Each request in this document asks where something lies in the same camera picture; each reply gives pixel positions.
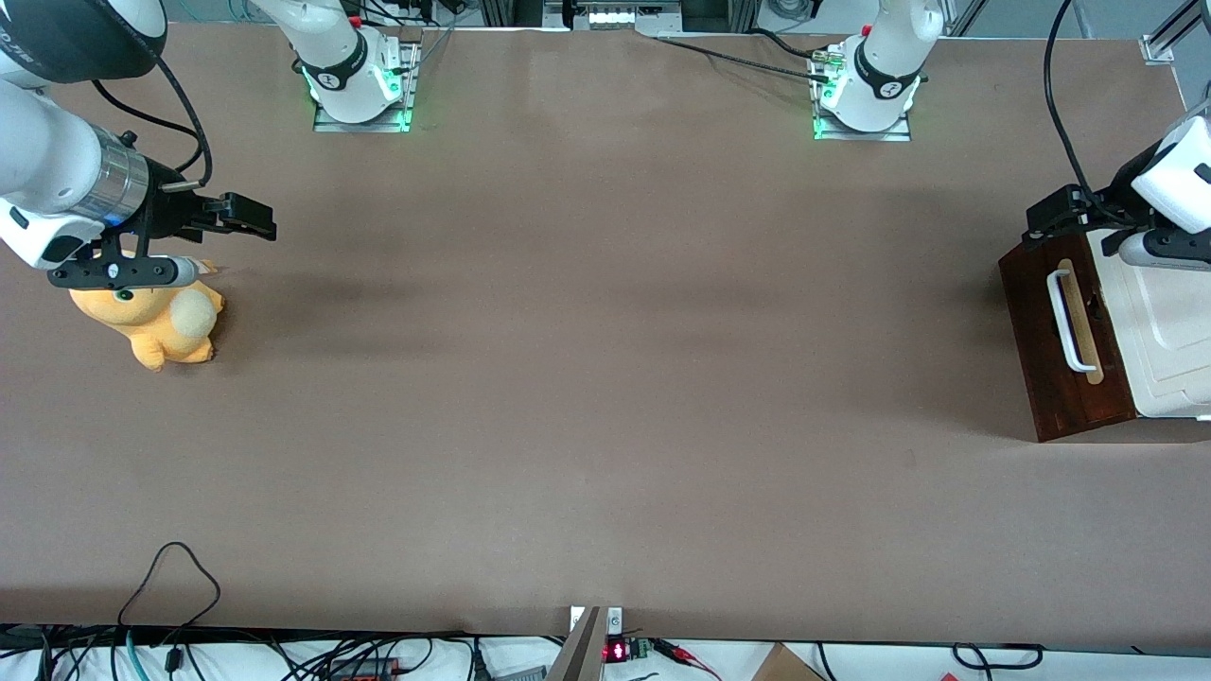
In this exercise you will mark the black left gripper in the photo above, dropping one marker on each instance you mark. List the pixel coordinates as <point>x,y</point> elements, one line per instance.
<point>1122,182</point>

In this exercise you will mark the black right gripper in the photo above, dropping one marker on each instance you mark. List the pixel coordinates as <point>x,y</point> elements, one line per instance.
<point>166,214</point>

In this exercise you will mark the dark wood drawer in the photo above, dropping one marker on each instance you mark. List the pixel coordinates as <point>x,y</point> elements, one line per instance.
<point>1041,369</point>

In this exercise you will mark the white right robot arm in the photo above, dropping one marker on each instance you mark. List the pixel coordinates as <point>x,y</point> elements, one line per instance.
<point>47,161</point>

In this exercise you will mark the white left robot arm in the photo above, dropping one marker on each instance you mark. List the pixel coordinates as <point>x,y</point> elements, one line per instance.
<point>885,76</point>

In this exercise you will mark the cream drawer cabinet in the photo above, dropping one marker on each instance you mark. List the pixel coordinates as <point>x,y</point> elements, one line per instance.
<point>1168,331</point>

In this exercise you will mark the orange plush toy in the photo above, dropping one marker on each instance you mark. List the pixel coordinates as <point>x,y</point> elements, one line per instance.
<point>156,326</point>

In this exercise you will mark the white light fixture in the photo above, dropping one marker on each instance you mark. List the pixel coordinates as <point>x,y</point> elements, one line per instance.
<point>632,17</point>

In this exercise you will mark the brown cardboard piece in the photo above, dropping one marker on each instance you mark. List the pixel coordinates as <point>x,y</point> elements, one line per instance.
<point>785,665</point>

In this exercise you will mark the grey slanted bar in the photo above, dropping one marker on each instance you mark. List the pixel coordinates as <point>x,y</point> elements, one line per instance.
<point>577,653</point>

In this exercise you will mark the red clip leads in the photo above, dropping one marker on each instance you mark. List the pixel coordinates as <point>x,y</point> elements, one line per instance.
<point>686,654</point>

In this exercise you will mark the red digit display module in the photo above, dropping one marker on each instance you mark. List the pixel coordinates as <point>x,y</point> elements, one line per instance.
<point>617,651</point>

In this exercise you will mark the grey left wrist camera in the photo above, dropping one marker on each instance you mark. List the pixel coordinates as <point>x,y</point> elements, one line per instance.
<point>1168,248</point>

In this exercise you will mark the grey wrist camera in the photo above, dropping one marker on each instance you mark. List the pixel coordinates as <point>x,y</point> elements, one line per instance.
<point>142,272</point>
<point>1168,248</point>

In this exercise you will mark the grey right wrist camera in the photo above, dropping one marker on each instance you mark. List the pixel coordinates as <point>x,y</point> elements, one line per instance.
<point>142,272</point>

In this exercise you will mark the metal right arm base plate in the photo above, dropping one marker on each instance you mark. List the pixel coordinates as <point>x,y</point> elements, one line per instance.
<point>326,121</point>

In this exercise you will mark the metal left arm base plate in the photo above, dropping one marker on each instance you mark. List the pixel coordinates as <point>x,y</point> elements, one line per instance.
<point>899,134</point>

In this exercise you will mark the aluminium corner bracket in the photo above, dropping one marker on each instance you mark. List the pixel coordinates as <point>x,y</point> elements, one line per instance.
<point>1156,49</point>

